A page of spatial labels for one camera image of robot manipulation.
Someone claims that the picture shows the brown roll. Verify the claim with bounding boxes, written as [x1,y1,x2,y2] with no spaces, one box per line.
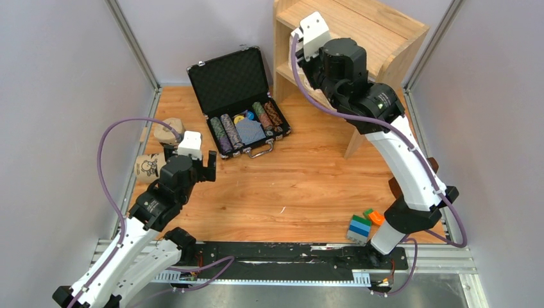
[153,117,185,146]
[133,153,166,184]

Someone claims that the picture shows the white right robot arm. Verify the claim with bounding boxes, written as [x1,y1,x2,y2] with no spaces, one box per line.
[290,34,459,268]

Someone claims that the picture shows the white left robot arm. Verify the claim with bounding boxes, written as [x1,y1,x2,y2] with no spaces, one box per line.
[52,144,217,307]

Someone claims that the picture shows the wooden shelf unit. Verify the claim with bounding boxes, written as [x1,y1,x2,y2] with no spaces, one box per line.
[273,0,430,160]

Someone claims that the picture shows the black poker chip case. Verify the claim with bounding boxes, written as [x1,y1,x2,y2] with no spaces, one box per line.
[187,46,292,160]

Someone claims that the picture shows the brown metronome with glass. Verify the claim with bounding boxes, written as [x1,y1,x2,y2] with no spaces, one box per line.
[388,157,439,198]

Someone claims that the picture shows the orange curved toy piece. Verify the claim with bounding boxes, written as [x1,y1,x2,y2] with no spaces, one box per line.
[363,209,385,226]

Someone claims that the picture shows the blue green block stack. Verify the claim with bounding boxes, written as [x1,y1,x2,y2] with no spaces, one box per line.
[346,215,371,246]

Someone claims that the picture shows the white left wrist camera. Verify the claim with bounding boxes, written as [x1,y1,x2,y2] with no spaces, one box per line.
[176,130,203,160]

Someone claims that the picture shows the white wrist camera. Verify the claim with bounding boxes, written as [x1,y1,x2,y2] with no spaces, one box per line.
[291,11,331,62]
[176,130,203,160]

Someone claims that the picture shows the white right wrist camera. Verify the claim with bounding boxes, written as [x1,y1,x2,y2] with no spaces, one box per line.
[291,11,331,62]

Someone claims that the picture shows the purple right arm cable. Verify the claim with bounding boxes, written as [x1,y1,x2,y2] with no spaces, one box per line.
[289,33,468,297]

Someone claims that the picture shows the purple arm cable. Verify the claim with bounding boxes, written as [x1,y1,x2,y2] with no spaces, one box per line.
[65,117,236,308]
[289,33,468,297]

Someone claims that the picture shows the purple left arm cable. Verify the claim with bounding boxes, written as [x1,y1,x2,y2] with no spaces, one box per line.
[65,117,236,308]

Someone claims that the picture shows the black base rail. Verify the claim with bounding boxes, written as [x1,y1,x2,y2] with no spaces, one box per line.
[177,241,409,282]

